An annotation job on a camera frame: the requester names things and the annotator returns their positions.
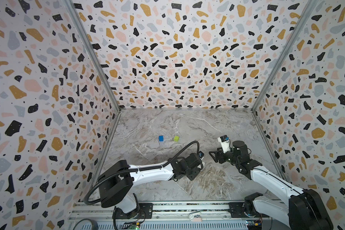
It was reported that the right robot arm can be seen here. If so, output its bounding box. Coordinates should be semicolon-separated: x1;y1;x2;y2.
209;135;334;230

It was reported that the aluminium mounting rail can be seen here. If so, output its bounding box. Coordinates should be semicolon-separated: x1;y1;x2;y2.
65;200;288;230

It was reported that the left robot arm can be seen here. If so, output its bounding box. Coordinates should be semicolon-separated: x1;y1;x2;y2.
98;151;204;218

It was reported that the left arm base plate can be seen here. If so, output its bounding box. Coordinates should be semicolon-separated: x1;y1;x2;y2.
113;203;153;220

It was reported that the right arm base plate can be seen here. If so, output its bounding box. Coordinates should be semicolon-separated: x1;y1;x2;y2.
228;201;269;218

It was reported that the black corrugated cable conduit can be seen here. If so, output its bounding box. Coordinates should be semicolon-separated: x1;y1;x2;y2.
83;140;200;205

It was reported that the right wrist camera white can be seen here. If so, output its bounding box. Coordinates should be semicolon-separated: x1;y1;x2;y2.
218;135;231;153

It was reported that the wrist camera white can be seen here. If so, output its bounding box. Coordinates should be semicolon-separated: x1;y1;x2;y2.
198;151;205;159
218;135;231;153

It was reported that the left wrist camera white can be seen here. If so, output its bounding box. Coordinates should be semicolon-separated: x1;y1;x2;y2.
198;151;205;159

